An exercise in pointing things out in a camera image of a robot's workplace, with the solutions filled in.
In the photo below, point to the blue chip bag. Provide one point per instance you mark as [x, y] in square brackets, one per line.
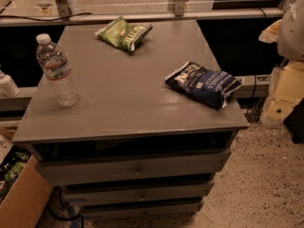
[208, 86]

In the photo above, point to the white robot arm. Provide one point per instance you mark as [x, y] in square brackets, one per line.
[288, 33]

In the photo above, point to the green chip bag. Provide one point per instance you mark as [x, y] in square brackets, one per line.
[123, 35]

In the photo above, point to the grey drawer cabinet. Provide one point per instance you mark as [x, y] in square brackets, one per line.
[132, 147]

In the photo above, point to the clear plastic water bottle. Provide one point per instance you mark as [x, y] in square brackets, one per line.
[53, 61]

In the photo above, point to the white bottle at left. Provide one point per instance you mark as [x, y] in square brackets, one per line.
[8, 86]

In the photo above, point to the cardboard box with snacks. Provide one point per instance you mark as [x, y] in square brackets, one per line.
[26, 200]

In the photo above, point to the metal frame rail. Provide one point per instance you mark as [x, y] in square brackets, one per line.
[28, 13]

